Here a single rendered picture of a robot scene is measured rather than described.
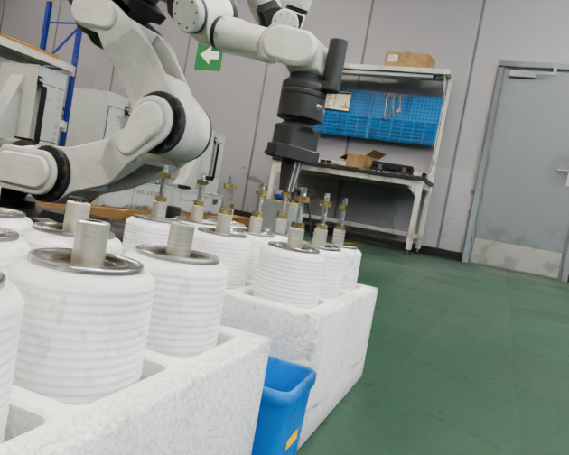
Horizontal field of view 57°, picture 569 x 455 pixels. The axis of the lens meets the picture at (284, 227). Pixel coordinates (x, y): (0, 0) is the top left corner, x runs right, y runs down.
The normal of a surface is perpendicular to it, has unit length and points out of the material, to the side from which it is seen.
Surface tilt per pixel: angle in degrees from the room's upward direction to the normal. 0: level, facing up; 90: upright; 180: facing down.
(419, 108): 90
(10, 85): 69
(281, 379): 88
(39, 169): 90
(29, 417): 90
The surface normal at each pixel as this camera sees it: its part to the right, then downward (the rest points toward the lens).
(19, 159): -0.39, -0.02
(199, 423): 0.93, 0.18
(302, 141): 0.71, 0.16
